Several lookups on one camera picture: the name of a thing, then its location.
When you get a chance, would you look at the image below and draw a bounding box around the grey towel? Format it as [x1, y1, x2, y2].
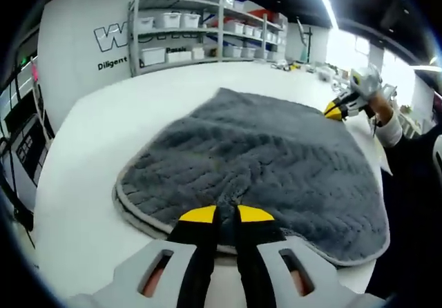
[112, 86, 388, 268]

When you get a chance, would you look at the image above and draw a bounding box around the person's right hand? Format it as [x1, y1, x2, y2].
[367, 91, 395, 125]

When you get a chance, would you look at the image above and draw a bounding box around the spare gripper with yellow tips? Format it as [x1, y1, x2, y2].
[270, 60, 312, 73]

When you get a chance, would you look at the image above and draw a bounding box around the black floor stand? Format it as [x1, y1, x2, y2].
[298, 22, 314, 64]

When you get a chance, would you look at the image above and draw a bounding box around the ceiling light strip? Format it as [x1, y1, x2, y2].
[306, 0, 342, 30]

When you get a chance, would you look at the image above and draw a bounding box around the person's dark clothed torso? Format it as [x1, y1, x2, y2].
[374, 124, 442, 295]

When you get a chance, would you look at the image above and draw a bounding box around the grey metal shelving rack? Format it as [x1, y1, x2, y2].
[126, 0, 290, 78]

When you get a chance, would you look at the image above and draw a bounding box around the group of white storage bins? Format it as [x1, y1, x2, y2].
[139, 0, 288, 66]

